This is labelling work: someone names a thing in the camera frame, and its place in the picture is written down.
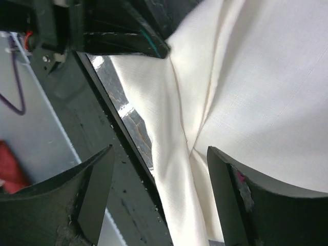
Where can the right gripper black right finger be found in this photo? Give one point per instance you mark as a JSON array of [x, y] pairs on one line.
[[256, 209]]

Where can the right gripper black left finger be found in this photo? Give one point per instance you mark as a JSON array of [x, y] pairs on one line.
[[66, 209]]

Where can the white cloth napkin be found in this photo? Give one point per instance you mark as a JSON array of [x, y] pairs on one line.
[[247, 77]]

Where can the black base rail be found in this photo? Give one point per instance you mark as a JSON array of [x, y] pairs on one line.
[[87, 97]]

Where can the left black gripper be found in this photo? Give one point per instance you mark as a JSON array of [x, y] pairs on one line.
[[52, 28]]

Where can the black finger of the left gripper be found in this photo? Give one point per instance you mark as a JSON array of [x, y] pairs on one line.
[[170, 13]]

